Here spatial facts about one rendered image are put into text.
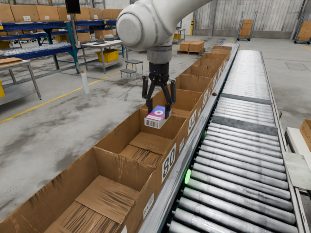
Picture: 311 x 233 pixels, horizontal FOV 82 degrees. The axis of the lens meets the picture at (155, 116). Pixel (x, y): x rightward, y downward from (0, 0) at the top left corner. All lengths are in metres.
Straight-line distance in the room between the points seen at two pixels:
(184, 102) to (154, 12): 0.97
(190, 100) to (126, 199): 0.84
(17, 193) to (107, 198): 1.61
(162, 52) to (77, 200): 0.64
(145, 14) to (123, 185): 0.65
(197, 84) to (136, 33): 1.32
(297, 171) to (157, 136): 0.82
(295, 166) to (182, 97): 0.81
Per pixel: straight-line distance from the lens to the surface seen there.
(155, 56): 0.65
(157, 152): 0.97
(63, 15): 6.24
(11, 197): 2.34
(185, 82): 1.74
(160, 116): 0.74
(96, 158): 0.83
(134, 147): 1.02
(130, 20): 0.45
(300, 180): 1.28
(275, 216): 1.07
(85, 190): 0.86
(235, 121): 1.55
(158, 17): 0.47
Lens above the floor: 1.52
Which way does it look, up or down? 30 degrees down
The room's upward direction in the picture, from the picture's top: straight up
